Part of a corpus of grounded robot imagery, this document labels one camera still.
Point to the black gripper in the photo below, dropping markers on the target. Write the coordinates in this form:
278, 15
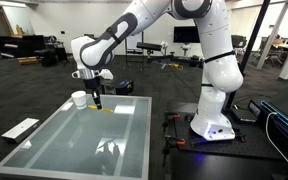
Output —
93, 85

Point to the yellow pen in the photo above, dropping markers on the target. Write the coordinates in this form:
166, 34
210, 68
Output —
103, 109

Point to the white paper cup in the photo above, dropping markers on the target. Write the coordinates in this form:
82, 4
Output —
80, 100

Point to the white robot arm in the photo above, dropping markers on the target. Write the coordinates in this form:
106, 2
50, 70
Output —
221, 74

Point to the black computer case on floor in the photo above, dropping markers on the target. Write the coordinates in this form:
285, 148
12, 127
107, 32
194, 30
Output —
117, 87

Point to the orange clamp far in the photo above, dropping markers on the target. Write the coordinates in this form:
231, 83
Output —
168, 116

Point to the orange clamp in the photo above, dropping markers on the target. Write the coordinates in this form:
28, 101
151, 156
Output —
168, 116
171, 142

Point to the white flat box on floor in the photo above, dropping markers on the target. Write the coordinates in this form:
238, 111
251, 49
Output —
21, 130

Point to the orange clamp near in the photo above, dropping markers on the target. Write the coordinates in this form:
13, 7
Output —
171, 142

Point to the black desk left background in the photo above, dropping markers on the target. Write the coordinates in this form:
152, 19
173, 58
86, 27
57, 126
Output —
21, 46

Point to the black box with blue light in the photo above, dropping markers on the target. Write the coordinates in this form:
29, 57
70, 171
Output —
275, 123

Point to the glass table frame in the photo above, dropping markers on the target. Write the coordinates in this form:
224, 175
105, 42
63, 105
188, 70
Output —
87, 144

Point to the camera on tripod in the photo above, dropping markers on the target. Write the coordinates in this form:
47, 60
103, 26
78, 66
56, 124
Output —
150, 48

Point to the wall monitor screen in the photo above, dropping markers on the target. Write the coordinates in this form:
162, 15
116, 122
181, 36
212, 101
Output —
186, 34

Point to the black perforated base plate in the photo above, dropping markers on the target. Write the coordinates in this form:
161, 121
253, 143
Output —
250, 141

